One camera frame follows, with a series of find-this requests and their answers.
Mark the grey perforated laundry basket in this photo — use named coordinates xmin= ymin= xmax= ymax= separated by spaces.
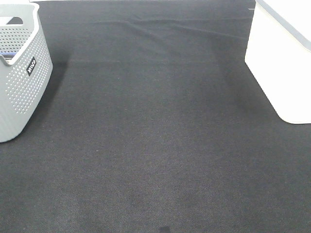
xmin=0 ymin=0 xmax=53 ymax=142

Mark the white plastic storage basket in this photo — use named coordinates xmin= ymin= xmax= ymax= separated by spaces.
xmin=245 ymin=0 xmax=311 ymax=124

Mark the blue towel in grey basket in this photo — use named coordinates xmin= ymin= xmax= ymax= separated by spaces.
xmin=0 ymin=51 xmax=17 ymax=60

